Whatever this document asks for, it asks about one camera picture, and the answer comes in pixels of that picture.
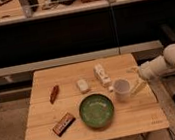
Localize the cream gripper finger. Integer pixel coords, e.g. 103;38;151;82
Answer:
130;80;146;96
126;67;139;74

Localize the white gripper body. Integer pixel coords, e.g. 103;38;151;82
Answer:
138;61;156;81

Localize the white ceramic cup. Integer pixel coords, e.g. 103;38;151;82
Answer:
113;79;131;102

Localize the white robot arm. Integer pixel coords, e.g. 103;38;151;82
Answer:
137;44;175;81

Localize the green ceramic bowl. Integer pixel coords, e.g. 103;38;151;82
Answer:
79;93;115;129

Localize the small white block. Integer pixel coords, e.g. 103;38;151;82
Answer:
76;79;90;94

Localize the wooden folding table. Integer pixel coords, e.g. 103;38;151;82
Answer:
25;54;169;140

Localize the small brown sausage toy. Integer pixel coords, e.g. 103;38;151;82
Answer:
50;85;59;104

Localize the brown chocolate bar box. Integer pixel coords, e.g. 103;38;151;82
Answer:
53;112;75;136

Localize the long wooden shelf bench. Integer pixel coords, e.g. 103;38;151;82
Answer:
0;40;163;86

